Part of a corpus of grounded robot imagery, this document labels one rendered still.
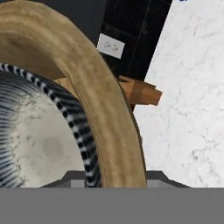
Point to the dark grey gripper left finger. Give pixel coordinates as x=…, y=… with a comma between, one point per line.
x=68, y=180

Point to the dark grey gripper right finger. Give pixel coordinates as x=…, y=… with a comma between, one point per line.
x=161, y=180

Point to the small striped black white bowl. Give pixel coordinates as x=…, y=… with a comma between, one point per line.
x=38, y=137

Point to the large tan wooden bowl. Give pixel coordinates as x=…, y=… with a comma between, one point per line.
x=96, y=96

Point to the brown wooden block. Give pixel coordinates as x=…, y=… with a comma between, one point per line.
x=143, y=92

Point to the white wall outlet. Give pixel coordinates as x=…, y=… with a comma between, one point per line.
x=110, y=45

